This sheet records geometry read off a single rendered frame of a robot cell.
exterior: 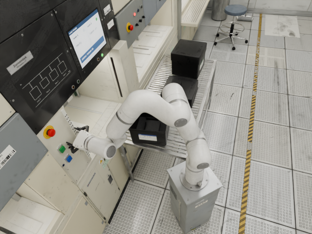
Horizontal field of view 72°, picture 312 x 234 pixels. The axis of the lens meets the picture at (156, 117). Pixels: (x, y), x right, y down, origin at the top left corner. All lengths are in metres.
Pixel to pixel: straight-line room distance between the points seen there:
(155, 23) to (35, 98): 2.23
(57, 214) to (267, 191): 1.89
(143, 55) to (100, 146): 1.54
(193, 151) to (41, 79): 0.81
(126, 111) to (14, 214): 1.04
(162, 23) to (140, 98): 2.22
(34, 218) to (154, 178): 1.25
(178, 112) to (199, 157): 0.38
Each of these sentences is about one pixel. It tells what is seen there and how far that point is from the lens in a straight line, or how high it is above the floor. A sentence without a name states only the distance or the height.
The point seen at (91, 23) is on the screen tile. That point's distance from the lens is 1.35.
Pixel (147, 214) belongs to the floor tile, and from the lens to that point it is 2.27.
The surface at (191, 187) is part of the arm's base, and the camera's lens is 1.50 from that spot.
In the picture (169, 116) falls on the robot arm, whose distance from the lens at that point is 0.84.
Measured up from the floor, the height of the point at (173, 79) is 0.86.
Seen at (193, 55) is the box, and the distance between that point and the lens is 2.12.
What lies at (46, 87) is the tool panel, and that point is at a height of 1.55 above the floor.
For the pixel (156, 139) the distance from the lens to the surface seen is 1.63.
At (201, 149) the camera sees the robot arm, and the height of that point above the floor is 1.18.
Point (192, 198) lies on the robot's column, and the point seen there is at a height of 0.76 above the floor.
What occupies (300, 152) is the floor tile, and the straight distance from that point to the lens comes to 2.89.
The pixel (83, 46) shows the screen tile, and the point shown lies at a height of 1.57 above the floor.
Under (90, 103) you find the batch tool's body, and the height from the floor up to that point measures 0.87.
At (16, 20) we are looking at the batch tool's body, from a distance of 1.01.
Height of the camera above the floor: 2.15
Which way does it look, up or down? 48 degrees down
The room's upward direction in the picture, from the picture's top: 7 degrees counter-clockwise
